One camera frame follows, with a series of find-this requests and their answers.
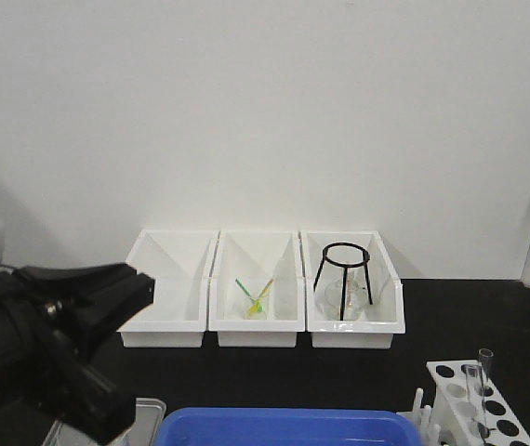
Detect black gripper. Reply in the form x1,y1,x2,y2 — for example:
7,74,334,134
0,262,155,361

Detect clear glass test tube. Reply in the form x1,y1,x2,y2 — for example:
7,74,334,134
478,348,494,442

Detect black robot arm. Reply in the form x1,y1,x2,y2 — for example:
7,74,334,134
0,263,155,445

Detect white test tube rack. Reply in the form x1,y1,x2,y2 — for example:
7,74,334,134
401,360,530,445

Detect left white storage bin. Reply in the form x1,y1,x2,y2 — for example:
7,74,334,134
119,230,219,348

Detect white storage bin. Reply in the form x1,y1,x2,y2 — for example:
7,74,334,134
299,230,405,349
208,230,306,348
119,230,219,348

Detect metal tray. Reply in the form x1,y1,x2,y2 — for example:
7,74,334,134
42,398,166,445

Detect blue plastic tray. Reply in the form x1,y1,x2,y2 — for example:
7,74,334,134
154,408,421,445

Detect green yellow droppers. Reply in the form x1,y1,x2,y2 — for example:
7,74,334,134
234,278,274,320

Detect middle white storage bin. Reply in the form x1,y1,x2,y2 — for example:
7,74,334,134
208,230,306,348

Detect round glass flask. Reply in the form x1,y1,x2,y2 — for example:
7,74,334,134
315,279,368,321

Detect right white storage bin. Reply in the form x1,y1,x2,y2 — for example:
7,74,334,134
299,230,405,349

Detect black metal tripod stand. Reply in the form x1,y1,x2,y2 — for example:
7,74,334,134
312,242,374,308

